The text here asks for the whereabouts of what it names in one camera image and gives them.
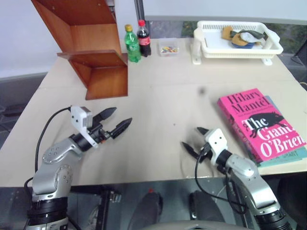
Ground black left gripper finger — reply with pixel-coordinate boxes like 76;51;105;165
92;107;118;126
111;117;133;140

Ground dark rounded shape red dot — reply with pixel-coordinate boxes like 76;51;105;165
129;188;164;230

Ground pink Hilary Mantel book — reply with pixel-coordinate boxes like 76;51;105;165
217;88;307;164

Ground teal book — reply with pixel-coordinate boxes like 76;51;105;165
258;95;307;168

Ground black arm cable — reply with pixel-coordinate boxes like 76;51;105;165
194;143;248;214
35;106;72;173

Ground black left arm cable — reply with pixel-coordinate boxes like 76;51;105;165
35;106;72;173

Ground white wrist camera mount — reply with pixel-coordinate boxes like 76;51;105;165
204;128;229;166
70;105;99;148

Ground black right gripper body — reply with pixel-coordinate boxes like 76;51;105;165
197;141;213;164

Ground clear box of colourful pieces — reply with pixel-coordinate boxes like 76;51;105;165
157;39;181;58

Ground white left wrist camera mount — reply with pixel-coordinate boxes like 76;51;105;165
70;105;99;148

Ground green soda bottle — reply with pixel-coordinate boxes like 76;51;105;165
124;24;142;64

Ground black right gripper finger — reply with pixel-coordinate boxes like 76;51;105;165
180;141;201;160
196;126;210;143

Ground pile of coloured cloths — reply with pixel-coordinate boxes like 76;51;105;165
221;25;269;48

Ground wooden shelf unit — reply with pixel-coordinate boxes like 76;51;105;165
31;0;129;101

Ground white plastic rack basket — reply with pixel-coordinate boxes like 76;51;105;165
190;20;284;66

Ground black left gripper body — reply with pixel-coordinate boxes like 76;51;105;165
88;122;114;144

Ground dark cola bottle red cap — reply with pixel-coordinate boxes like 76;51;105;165
137;19;152;58

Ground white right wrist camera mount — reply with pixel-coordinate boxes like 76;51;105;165
204;128;229;166

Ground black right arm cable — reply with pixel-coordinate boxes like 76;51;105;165
194;143;248;214

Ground grey metal pole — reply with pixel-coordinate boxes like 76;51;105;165
133;0;145;25

